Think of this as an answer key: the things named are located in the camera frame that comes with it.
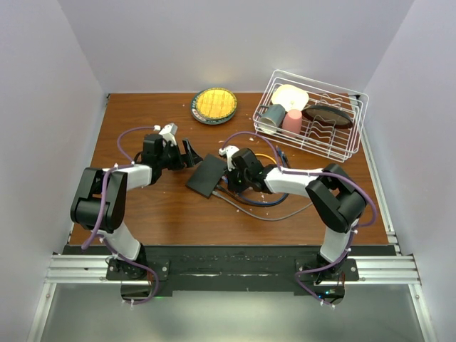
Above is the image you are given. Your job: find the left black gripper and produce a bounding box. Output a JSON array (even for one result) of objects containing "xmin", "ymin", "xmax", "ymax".
[{"xmin": 157, "ymin": 138, "xmax": 202, "ymax": 171}]

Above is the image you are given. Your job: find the black ethernet cable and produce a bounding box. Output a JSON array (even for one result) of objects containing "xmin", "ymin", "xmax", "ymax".
[{"xmin": 217, "ymin": 183, "xmax": 286, "ymax": 206}]

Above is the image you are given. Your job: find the black network switch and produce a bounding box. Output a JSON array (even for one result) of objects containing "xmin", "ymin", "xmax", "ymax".
[{"xmin": 186, "ymin": 154, "xmax": 227, "ymax": 199}]

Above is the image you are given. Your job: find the grey ethernet cable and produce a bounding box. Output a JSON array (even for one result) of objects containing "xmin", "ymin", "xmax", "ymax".
[{"xmin": 212, "ymin": 190, "xmax": 314, "ymax": 222}]

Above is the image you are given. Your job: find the blue ethernet cable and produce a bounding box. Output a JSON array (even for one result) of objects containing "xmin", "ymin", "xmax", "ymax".
[{"xmin": 237, "ymin": 147, "xmax": 290, "ymax": 207}]

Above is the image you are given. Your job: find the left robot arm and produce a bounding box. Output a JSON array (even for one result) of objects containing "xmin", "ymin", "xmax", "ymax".
[{"xmin": 70, "ymin": 132, "xmax": 202, "ymax": 279}]

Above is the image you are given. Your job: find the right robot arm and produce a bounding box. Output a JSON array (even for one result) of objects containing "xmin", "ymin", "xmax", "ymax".
[{"xmin": 219, "ymin": 145, "xmax": 372, "ymax": 280}]

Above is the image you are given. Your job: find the yellow and green plate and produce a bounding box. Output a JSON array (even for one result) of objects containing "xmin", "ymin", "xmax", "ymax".
[{"xmin": 190, "ymin": 88, "xmax": 238, "ymax": 125}]

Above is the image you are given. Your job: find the grey mug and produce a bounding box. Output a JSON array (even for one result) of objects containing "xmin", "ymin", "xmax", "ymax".
[{"xmin": 258, "ymin": 104, "xmax": 286, "ymax": 134}]

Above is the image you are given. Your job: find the pink cup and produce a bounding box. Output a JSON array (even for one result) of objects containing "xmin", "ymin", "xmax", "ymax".
[{"xmin": 282, "ymin": 109, "xmax": 302, "ymax": 138}]

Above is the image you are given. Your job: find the white bowl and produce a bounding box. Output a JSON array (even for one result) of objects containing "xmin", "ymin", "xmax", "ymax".
[{"xmin": 271, "ymin": 84, "xmax": 309, "ymax": 112}]

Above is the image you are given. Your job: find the brown plate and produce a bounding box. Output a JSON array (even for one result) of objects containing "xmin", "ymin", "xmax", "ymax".
[{"xmin": 302, "ymin": 105, "xmax": 353, "ymax": 129}]

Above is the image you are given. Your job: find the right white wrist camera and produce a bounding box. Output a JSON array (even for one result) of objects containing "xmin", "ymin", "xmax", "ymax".
[{"xmin": 218, "ymin": 145, "xmax": 239, "ymax": 171}]

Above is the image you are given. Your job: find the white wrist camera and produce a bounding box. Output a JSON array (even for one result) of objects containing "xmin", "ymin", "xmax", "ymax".
[
  {"xmin": 153, "ymin": 123, "xmax": 178, "ymax": 146},
  {"xmin": 218, "ymin": 145, "xmax": 239, "ymax": 171}
]

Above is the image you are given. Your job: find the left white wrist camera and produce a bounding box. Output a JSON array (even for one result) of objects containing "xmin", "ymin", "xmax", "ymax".
[{"xmin": 153, "ymin": 123, "xmax": 178, "ymax": 146}]

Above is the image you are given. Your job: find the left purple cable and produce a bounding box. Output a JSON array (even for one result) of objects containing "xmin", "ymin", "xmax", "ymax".
[{"xmin": 81, "ymin": 125, "xmax": 160, "ymax": 304}]

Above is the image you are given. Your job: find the white wire dish rack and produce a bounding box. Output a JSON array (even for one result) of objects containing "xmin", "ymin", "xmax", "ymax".
[{"xmin": 253, "ymin": 70, "xmax": 369, "ymax": 162}]

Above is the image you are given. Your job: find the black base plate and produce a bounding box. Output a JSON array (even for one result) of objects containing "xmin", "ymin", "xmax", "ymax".
[{"xmin": 63, "ymin": 244, "xmax": 398, "ymax": 299}]

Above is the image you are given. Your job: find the aluminium frame rail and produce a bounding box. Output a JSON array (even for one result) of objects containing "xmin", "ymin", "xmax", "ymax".
[{"xmin": 28, "ymin": 244, "xmax": 436, "ymax": 341}]

